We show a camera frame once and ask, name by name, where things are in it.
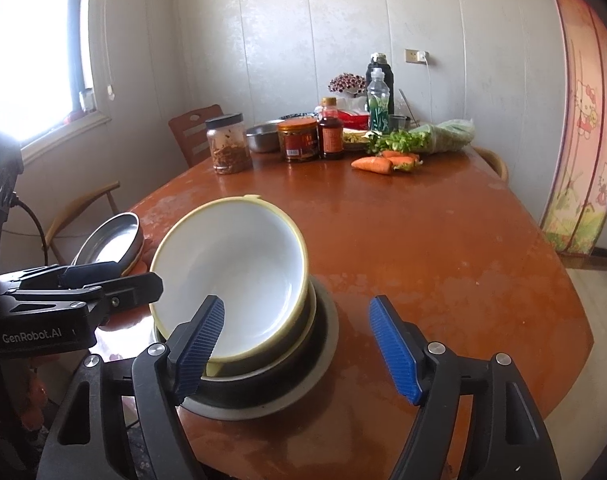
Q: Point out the leafy green vegetables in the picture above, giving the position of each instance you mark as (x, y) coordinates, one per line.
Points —
(396, 141)

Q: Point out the plastic bag of greens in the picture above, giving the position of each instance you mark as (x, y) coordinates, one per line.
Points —
(448, 135)

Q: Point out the cartoon cat sliding door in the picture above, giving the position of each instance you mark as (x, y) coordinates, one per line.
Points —
(588, 135)

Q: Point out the light wooden chair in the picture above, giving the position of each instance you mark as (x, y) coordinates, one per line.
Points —
(496, 162)

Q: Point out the clear plastic bottle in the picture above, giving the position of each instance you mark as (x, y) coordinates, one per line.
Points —
(378, 105)

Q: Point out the flower ornament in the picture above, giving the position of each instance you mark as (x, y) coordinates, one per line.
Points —
(346, 85)

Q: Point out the window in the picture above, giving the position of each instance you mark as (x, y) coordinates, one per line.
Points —
(33, 60)

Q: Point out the red object on windowsill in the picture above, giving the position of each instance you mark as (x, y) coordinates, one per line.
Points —
(73, 119)

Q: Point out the black thermos flask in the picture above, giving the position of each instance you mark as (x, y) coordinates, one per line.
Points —
(389, 85)

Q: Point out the patterned plate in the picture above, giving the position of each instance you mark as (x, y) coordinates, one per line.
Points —
(298, 115)

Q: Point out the small steel basin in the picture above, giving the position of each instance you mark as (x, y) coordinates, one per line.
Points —
(263, 137)

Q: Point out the glass jar on windowsill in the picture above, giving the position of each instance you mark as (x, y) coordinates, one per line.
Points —
(86, 100)

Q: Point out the red label jar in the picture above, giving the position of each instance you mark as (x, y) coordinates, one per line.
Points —
(298, 142)

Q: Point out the plate of yellow food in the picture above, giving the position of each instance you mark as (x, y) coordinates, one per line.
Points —
(356, 139)

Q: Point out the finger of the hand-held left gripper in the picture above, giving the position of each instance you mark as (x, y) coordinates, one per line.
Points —
(128, 290)
(91, 272)

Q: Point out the round metal pan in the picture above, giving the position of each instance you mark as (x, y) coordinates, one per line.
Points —
(108, 240)

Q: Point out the carrot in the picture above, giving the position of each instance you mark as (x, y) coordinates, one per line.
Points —
(403, 161)
(371, 165)

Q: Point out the clear jar with black lid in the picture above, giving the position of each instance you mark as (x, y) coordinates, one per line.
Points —
(228, 145)

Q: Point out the white bowl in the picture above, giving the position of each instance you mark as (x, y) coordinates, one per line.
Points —
(233, 270)

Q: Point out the drinking glass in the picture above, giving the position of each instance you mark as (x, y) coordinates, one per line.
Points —
(398, 124)

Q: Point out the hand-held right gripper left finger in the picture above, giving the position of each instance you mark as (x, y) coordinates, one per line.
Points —
(198, 350)

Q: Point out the red and white packet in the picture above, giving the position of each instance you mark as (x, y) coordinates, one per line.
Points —
(353, 117)

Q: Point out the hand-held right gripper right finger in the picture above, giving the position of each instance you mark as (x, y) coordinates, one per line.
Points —
(396, 355)

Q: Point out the dark sauce bottle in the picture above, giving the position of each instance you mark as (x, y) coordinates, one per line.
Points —
(331, 137)

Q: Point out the wall power outlet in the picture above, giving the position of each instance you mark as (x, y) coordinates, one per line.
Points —
(410, 56)

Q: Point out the brown wooden chair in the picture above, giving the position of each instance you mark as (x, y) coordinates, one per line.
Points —
(193, 132)

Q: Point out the white charger plug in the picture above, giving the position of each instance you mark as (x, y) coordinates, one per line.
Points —
(422, 57)

